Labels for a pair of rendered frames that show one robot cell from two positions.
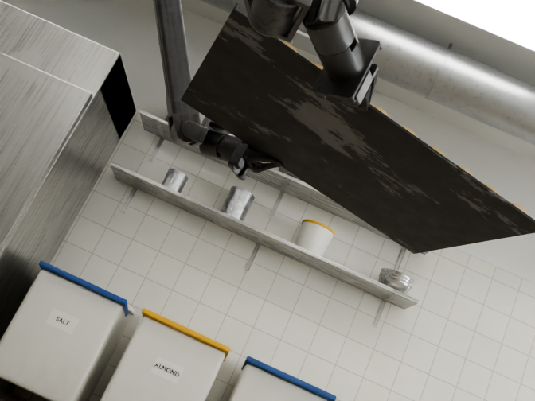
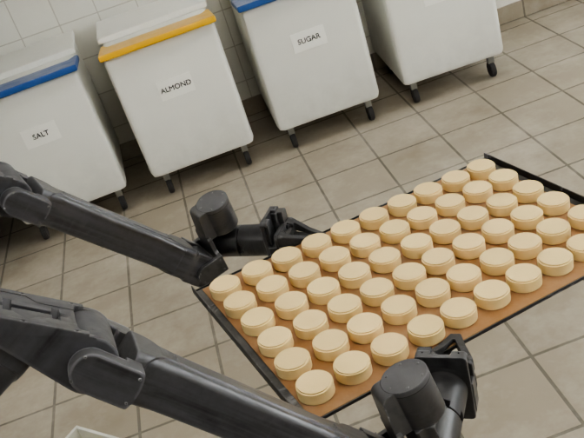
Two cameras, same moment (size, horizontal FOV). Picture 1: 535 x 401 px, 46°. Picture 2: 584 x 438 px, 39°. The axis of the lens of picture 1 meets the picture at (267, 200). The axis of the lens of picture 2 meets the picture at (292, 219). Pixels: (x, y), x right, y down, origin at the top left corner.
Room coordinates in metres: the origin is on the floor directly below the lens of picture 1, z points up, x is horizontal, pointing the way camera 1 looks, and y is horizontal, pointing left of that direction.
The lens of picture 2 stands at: (0.03, 0.17, 1.73)
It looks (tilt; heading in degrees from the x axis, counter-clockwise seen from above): 30 degrees down; 354
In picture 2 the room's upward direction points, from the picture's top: 19 degrees counter-clockwise
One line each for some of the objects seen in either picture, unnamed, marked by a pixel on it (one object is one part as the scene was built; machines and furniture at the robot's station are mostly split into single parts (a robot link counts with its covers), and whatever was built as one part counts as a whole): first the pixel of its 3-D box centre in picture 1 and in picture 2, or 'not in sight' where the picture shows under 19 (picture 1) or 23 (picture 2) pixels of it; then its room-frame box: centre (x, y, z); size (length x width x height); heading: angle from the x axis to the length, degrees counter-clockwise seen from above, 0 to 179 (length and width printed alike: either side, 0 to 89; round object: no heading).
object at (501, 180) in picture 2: not in sight; (503, 180); (1.20, -0.32, 0.97); 0.05 x 0.05 x 0.02
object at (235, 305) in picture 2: not in sight; (240, 304); (1.09, 0.18, 1.01); 0.05 x 0.05 x 0.02
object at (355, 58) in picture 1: (341, 57); (442, 399); (0.77, -0.01, 0.99); 0.07 x 0.07 x 0.10; 57
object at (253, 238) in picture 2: (237, 150); (262, 239); (1.29, 0.10, 0.99); 0.07 x 0.07 x 0.10; 57
